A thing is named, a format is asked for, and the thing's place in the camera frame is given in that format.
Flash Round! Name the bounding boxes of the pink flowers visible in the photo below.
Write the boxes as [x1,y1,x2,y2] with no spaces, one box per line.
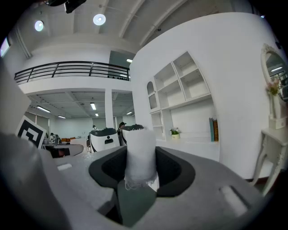
[266,78,281,96]

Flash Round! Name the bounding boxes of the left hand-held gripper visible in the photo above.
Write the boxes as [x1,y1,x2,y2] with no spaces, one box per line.
[15,115,84,158]

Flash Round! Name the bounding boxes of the white cloth roll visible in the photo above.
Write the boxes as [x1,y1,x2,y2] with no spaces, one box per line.
[124,128,158,191]

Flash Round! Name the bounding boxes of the white dressing table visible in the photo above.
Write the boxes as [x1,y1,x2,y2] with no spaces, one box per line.
[251,127,288,196]

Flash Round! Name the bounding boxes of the teal book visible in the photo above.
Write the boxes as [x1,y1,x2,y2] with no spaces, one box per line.
[208,117,215,142]

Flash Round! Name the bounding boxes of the black balcony railing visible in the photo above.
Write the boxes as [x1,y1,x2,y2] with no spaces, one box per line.
[14,61,131,85]

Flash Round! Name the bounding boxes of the white framed vanity mirror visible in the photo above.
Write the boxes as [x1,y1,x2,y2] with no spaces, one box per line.
[260,43,288,130]

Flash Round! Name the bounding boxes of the small potted green plant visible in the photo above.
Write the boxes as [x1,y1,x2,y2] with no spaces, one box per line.
[170,127,181,140]

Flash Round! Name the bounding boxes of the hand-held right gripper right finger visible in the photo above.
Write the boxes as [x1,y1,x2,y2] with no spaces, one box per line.
[135,146,269,230]

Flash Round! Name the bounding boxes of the white shelf cabinet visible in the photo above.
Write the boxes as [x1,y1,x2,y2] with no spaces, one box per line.
[146,51,221,144]

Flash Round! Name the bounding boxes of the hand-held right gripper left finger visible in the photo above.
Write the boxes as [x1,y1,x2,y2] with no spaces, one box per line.
[41,146,128,217]

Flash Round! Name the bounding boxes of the brown book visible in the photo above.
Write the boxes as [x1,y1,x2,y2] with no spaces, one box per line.
[213,119,219,142]

